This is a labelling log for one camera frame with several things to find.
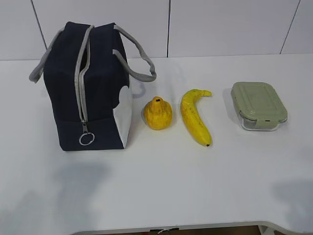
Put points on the yellow toy pear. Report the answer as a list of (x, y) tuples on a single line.
[(158, 113)]

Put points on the yellow banana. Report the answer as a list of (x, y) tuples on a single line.
[(191, 117)]

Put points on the navy blue lunch bag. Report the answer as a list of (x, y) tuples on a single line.
[(87, 72)]

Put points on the green lid glass container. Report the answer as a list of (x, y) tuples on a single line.
[(258, 106)]

